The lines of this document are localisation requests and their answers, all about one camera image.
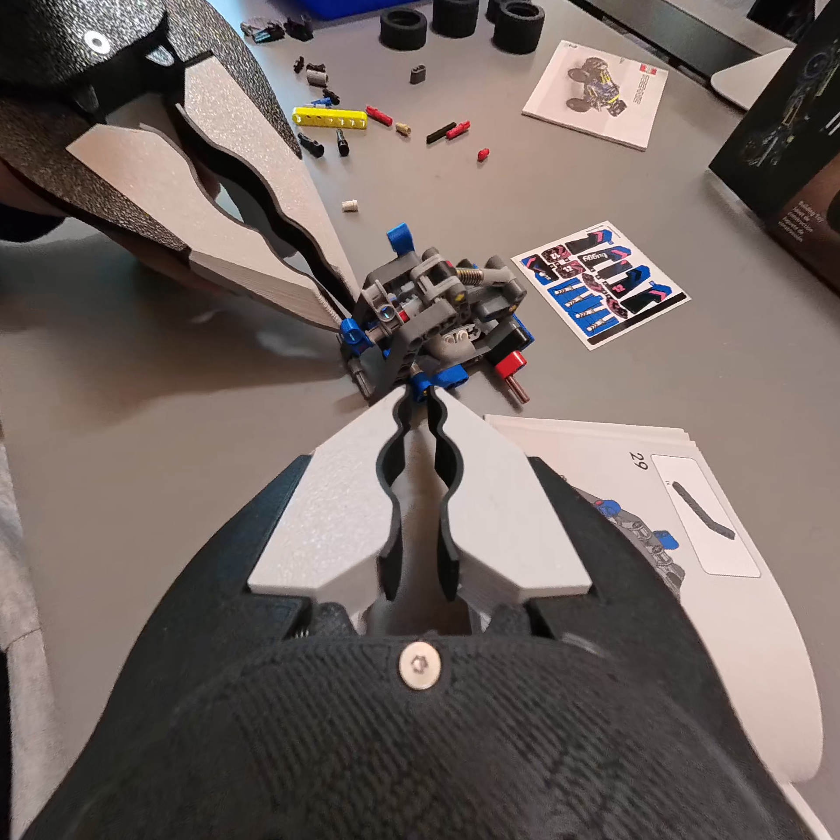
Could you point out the black lego axle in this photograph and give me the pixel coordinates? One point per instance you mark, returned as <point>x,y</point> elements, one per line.
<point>438,135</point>

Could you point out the dark grey lego connector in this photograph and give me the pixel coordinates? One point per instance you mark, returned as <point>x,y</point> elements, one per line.
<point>418,74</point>

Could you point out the lego sticker sheet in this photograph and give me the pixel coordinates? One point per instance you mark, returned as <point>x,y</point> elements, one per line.
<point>604,282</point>

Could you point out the lego set box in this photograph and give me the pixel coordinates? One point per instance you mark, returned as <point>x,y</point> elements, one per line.
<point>787,144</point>

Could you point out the blue grey lego model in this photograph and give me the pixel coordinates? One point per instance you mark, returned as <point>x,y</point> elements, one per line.
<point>439,308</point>

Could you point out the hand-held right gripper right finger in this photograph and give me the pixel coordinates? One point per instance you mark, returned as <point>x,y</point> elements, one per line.
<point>518,525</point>

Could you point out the person's left hand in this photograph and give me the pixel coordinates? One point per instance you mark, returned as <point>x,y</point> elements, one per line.
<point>177,272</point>

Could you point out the yellow lego beam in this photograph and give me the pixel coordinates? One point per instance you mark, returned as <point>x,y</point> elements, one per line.
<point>328,117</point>

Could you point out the light grey hooded garment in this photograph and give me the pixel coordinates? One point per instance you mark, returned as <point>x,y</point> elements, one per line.
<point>26,558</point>

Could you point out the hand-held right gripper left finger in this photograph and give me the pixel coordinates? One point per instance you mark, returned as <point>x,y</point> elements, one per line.
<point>328,525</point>

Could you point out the black rubber tyre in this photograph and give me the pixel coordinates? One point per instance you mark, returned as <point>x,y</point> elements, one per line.
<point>493,8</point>
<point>518,29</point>
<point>456,18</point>
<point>402,29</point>

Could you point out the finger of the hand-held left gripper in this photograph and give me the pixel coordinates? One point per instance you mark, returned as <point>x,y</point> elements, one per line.
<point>197,223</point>
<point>282,164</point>

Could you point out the long red lego pin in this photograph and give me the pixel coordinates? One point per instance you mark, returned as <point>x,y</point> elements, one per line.
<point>379,115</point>

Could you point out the silver monitor stand base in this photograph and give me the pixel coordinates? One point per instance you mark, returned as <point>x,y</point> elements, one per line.
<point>748,82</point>

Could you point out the blue bin with white label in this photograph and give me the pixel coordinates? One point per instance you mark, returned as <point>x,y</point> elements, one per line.
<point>348,6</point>

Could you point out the small booklet with buggy cover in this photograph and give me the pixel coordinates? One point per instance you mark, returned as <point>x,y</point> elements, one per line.
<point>590,98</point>

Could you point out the lego instruction booklet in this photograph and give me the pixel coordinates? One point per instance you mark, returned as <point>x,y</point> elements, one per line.
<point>754,623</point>

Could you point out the red lego axle pin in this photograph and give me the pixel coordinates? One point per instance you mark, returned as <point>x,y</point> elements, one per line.
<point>460,128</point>

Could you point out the cluster of small lego parts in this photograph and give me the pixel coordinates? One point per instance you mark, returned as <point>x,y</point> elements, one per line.
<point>316,77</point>

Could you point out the dark computer monitor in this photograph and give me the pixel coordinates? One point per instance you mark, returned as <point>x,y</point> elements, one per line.
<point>656,33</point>

